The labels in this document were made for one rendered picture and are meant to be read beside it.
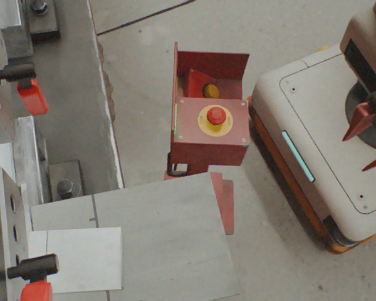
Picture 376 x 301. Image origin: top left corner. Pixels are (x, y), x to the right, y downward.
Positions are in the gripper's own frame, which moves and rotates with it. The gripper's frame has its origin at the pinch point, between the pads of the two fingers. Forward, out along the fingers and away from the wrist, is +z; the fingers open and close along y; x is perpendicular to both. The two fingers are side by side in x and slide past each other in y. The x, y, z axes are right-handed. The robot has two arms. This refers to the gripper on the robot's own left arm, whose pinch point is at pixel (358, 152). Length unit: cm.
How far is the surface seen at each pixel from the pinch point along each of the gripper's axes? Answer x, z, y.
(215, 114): -1.4, 21.7, -22.5
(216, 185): 39, 79, -27
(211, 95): 5.6, 27.0, -30.2
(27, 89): -46.8, -0.7, -17.1
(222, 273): -24.6, 12.1, 7.5
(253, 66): 79, 71, -68
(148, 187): -28.4, 14.0, -8.2
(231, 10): 83, 69, -95
